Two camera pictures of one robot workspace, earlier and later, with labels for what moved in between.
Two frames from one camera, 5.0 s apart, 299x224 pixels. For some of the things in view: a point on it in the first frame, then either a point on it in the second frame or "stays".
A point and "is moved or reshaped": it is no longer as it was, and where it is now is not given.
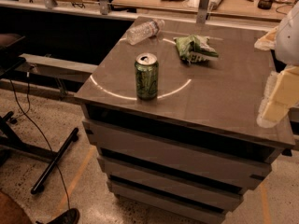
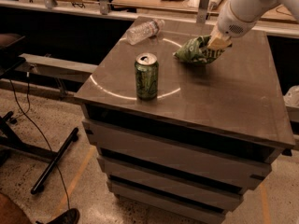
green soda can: x=147 y=76 stays
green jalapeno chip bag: x=195 y=49 is moved or reshaped
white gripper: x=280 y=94 -> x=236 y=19
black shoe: x=69 y=217 stays
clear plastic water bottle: x=145 y=31 stays
